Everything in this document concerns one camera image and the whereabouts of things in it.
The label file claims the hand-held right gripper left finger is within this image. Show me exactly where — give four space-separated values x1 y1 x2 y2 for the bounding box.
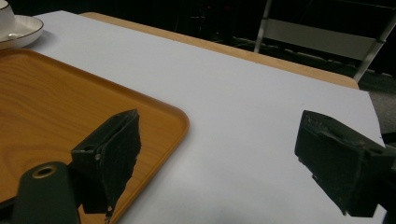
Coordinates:
70 108 142 224

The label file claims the white saucer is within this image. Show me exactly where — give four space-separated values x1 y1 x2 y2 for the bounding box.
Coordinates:
0 15 45 51

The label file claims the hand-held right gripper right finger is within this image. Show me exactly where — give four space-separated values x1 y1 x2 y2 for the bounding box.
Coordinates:
294 109 396 218

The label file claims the wooden tray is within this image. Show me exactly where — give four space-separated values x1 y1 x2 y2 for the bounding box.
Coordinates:
0 49 191 224

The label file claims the metal chair frame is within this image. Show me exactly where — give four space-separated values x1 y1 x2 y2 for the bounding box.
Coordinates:
253 0 396 83

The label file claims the white tablecloth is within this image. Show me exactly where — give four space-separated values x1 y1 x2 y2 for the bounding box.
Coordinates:
25 10 387 224

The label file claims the white cup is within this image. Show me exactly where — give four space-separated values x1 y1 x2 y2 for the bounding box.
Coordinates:
0 0 16 32

